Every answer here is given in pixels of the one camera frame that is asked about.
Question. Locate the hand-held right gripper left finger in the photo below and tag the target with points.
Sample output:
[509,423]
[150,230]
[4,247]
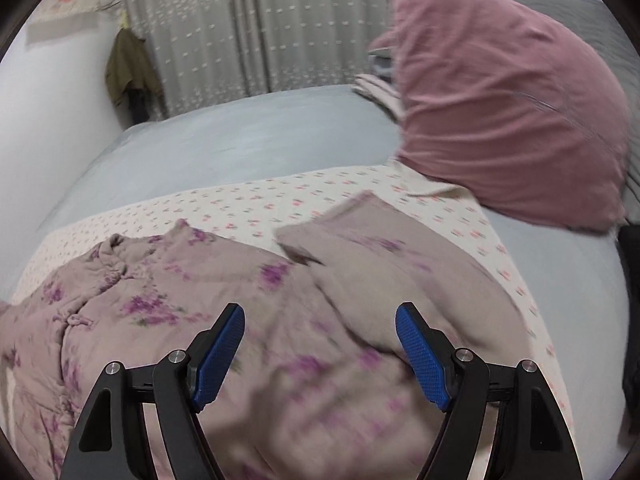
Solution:
[220,360]

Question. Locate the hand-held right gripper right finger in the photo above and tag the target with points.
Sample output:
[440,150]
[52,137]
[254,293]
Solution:
[422,360]

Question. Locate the pink floral padded jacket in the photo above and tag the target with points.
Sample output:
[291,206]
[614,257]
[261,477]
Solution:
[150,285]

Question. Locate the stack of folded clothes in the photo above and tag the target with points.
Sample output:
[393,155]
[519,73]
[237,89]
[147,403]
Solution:
[375,87]

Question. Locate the cherry print bed sheet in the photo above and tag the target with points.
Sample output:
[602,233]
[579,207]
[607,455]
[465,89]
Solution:
[250,200]

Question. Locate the bed with pale blue cover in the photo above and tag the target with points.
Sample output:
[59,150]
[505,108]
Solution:
[250,130]

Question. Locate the pink pillow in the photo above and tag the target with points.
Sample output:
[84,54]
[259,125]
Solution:
[500,110]

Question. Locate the olive green hanging jacket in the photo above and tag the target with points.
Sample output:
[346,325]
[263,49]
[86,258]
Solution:
[127,65]

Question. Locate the grey patterned curtain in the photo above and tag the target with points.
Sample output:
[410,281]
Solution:
[250,25]

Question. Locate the grey quilted headboard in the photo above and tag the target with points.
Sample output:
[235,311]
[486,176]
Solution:
[590,20]

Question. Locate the wall poster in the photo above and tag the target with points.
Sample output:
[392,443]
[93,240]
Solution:
[65,5]

